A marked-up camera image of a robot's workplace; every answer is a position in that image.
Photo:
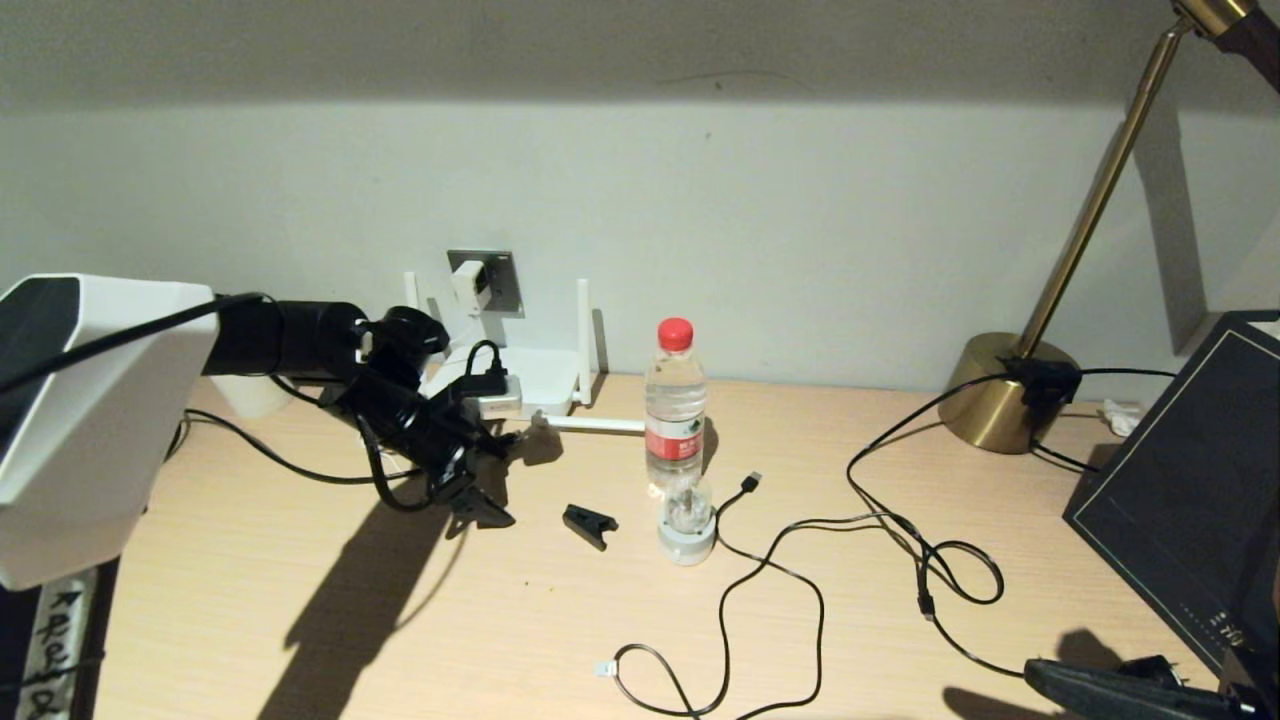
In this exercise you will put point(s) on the large black box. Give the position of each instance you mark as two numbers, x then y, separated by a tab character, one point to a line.
1180	480

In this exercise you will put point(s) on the small round white device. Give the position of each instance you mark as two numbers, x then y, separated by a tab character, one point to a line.
686	540

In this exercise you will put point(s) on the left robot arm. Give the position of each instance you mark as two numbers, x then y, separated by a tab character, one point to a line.
100	400

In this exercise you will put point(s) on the black lamp base connector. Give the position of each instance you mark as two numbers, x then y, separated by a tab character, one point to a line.
1042	385

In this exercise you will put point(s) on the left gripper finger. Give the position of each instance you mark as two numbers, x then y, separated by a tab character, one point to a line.
503	440
480	507

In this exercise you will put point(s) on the small white object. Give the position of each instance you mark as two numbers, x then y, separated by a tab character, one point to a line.
1117	418

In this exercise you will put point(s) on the white power adapter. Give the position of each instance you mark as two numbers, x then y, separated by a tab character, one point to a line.
470	285

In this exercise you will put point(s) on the grey wall socket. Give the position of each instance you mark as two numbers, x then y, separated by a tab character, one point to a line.
507	285

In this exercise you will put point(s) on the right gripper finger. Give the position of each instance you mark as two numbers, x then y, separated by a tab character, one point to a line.
1085	705
1150	695

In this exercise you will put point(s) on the brass desk lamp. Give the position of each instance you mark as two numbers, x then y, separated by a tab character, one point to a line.
985	400

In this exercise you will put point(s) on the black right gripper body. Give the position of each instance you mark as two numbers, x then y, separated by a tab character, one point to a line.
1255	695

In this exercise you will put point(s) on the red-capped water bottle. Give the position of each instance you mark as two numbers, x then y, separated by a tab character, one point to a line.
675	400

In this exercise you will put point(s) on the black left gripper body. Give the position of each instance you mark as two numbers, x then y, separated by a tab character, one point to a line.
425	435

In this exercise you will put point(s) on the small black plastic clip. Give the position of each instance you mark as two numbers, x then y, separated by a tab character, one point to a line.
588	523

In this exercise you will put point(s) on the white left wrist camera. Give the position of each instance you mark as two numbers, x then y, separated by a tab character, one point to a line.
500	405

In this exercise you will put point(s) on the white toilet paper roll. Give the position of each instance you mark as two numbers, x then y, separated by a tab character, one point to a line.
250	398

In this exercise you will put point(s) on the white router with antennas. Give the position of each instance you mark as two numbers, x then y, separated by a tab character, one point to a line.
545	375

